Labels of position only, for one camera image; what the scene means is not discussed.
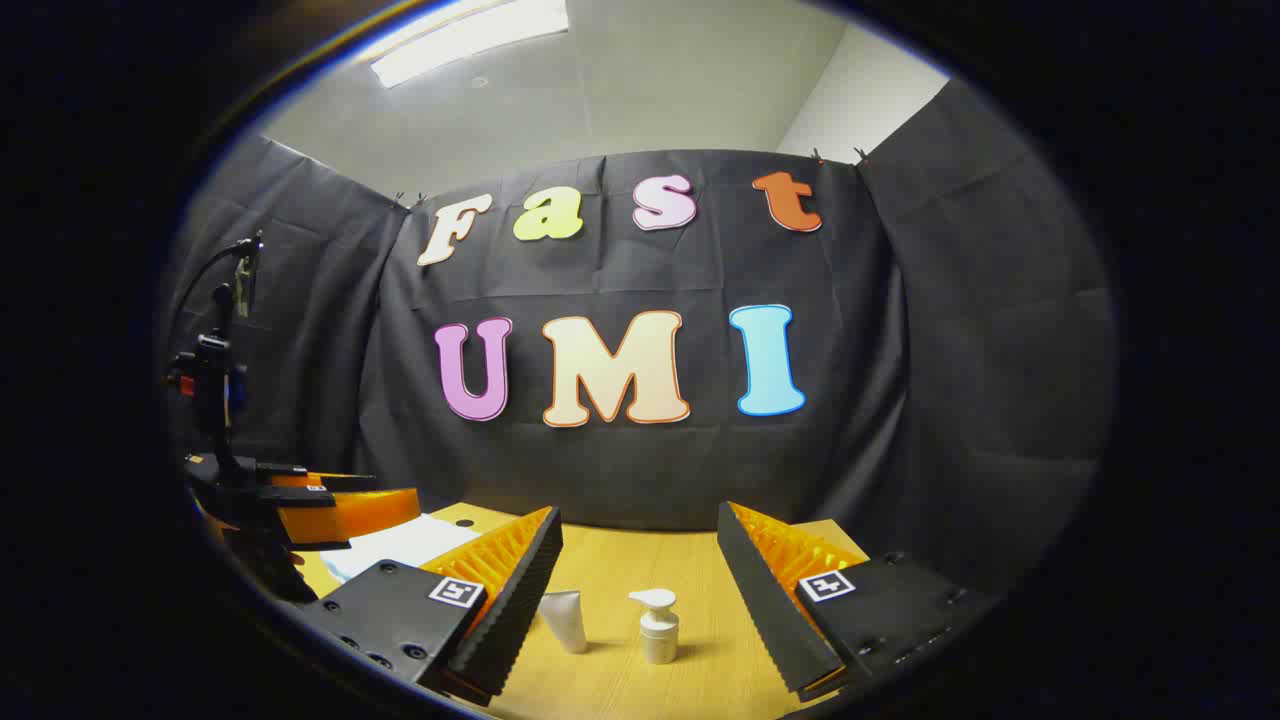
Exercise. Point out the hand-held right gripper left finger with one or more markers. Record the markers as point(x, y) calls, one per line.
point(520, 600)

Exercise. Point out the white squeeze tube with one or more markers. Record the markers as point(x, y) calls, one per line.
point(565, 620)

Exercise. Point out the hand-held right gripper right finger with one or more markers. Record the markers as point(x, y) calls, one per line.
point(760, 600)

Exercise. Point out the black backdrop cloth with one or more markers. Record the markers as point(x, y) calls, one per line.
point(800, 460)

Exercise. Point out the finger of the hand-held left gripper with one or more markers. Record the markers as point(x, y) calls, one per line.
point(350, 515)
point(320, 481)

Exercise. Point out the white pump bottle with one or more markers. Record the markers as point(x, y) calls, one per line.
point(659, 635)

